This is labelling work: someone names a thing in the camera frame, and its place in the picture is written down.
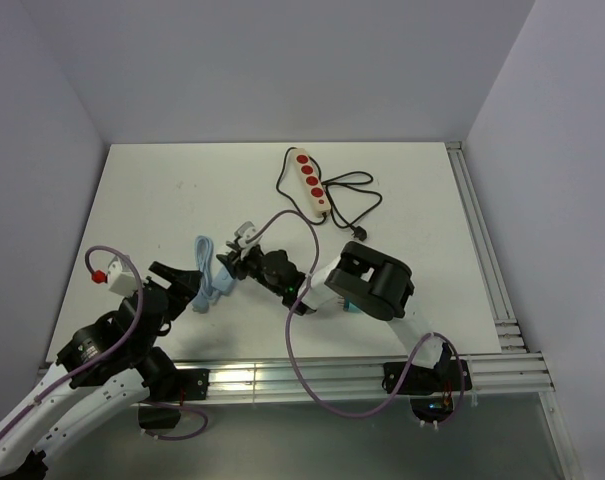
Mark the aluminium front rail frame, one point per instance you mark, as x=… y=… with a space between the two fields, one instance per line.
x=331 y=419

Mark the aluminium rail frame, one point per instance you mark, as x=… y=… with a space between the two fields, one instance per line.
x=507 y=326
x=331 y=419

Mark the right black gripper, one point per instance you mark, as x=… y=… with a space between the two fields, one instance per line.
x=238 y=268

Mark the beige red power strip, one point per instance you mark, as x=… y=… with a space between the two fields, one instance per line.
x=310 y=180

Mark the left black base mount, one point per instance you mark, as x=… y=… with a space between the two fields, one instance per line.
x=167 y=415

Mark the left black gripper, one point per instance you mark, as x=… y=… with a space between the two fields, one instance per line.
x=186 y=282

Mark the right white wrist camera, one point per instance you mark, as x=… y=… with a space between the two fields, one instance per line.
x=246 y=237

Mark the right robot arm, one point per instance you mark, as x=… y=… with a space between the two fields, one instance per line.
x=377 y=284

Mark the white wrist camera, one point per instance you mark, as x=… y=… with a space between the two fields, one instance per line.
x=246 y=237
x=118 y=277

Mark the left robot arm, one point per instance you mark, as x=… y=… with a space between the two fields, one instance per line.
x=108 y=365

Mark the teal plug adapter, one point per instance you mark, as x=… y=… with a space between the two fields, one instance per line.
x=347 y=306

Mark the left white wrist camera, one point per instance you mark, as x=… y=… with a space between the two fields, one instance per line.
x=118 y=277

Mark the aluminium right rail frame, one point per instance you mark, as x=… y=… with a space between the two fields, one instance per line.
x=507 y=326

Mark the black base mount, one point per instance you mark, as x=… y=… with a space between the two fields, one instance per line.
x=431 y=392
x=167 y=415

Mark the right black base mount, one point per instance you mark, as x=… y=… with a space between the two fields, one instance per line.
x=431 y=392

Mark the light blue power strip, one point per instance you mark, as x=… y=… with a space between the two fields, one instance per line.
x=223 y=283

